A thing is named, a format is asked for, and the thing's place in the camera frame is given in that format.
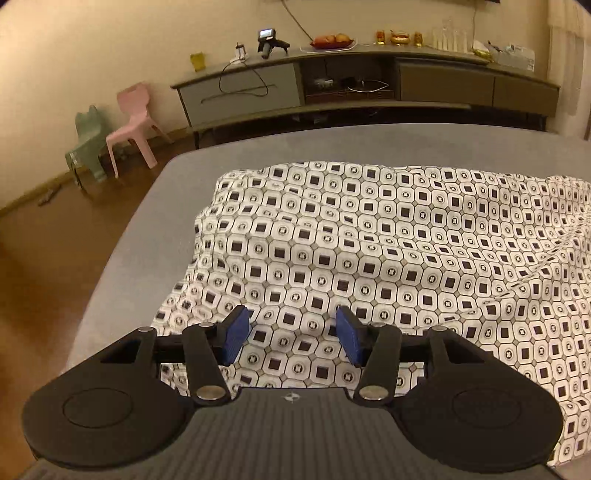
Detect long grey television cabinet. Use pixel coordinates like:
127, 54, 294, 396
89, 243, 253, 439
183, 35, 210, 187
171, 44, 561, 148

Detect set of clear glasses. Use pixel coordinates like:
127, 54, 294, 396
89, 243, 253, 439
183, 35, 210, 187
431, 18, 468, 52

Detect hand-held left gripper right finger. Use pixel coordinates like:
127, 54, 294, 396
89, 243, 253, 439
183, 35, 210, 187
335, 305, 495, 409

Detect white lace curtain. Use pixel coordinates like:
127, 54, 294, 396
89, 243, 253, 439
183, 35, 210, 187
547, 0, 591, 139

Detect pink plastic chair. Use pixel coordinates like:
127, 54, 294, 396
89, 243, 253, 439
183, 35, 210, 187
105, 82, 172, 178

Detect green plastic chair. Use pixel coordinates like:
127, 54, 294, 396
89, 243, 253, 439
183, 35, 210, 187
65, 105, 116, 185

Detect black charging cable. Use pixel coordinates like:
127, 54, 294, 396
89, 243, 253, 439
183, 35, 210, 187
218, 59, 269, 99

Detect white desktop organiser box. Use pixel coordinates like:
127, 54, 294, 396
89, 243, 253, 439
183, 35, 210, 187
489, 42, 536, 71

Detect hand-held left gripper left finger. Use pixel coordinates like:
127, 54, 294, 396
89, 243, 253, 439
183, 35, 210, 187
97, 305, 252, 409

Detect idle black gripper device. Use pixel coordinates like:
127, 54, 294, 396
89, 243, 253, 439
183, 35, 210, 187
256, 28, 291, 60

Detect red fruit plate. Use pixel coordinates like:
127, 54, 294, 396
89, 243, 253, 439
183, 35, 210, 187
308, 33, 356, 51

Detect white square-patterned pants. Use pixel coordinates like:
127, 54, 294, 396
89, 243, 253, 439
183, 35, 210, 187
154, 161, 591, 467

